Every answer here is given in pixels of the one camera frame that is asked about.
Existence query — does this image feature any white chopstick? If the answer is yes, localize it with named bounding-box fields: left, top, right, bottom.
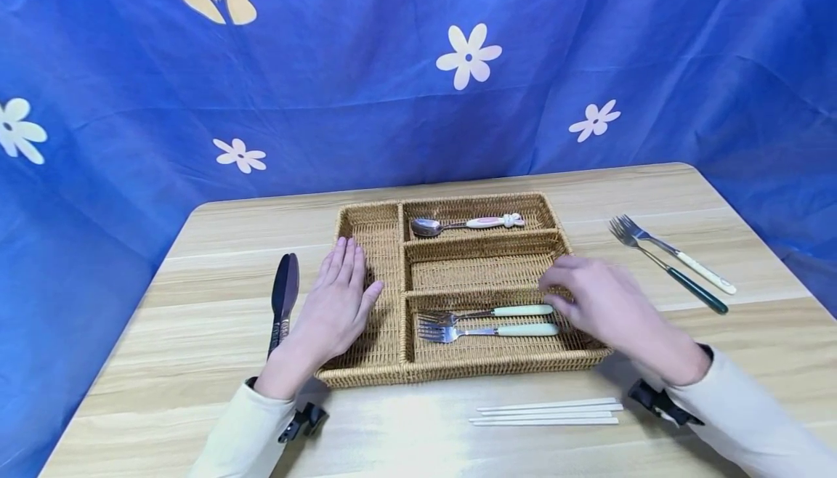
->
left=481, top=404, right=624, bottom=416
left=477, top=397, right=618, bottom=413
left=468, top=412, right=614, bottom=422
left=471, top=418, right=620, bottom=427

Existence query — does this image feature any person's right forearm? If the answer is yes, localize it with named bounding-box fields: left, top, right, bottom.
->
left=666, top=346, right=837, bottom=478

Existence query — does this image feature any spoon with pink white handle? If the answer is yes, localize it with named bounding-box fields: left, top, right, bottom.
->
left=411, top=212, right=526, bottom=238

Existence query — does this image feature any person's left hand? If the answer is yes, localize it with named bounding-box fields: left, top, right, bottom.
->
left=254, top=237, right=385, bottom=401

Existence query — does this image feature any black spoon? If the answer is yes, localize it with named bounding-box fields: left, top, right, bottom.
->
left=267, top=254, right=293, bottom=360
left=279, top=253, right=301, bottom=346

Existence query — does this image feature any person's right hand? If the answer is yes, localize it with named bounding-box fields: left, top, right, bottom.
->
left=538, top=255, right=713, bottom=386

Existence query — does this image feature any woven wicker cutlery tray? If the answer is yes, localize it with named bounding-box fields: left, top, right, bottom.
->
left=314, top=193, right=614, bottom=389

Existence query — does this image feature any black wrist band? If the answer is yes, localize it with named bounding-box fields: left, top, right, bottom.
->
left=244, top=376, right=328, bottom=445
left=627, top=343, right=715, bottom=429

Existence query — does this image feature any fork with pale green handle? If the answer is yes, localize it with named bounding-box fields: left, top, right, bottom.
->
left=418, top=304, right=556, bottom=325
left=418, top=322, right=561, bottom=344

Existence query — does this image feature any fork with dark green handle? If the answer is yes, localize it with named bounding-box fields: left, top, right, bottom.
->
left=608, top=219, right=729, bottom=315

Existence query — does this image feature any person's left forearm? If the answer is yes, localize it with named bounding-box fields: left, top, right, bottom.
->
left=186, top=382, right=299, bottom=478

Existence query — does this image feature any fork with white handle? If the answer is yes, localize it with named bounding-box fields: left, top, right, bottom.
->
left=618, top=214, right=738, bottom=296

